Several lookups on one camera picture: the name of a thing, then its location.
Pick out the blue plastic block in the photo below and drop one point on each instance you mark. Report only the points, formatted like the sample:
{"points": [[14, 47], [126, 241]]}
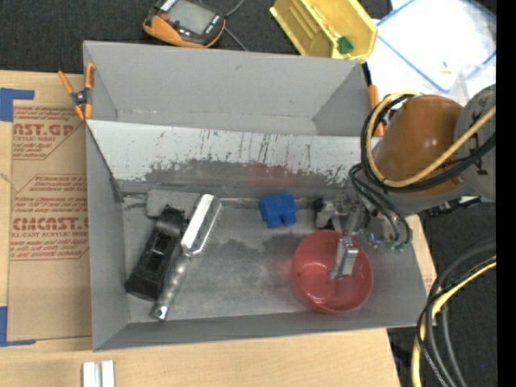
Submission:
{"points": [[277, 211]]}

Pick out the grey metal bin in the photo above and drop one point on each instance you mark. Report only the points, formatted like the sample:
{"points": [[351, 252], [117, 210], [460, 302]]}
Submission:
{"points": [[242, 272]]}

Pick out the red plastic bowl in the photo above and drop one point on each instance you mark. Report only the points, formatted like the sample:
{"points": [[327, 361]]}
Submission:
{"points": [[314, 284]]}

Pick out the silver metal brush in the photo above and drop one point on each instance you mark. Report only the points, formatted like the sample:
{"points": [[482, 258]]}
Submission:
{"points": [[199, 226]]}

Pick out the black toy car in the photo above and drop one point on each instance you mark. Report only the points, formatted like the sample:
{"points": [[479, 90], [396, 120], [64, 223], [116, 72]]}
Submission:
{"points": [[153, 256]]}

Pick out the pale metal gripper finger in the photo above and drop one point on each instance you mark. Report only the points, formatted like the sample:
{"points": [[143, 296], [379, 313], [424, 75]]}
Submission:
{"points": [[346, 258], [328, 214]]}

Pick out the brown cardboard board red print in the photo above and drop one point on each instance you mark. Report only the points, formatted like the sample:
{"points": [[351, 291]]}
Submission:
{"points": [[48, 200]]}

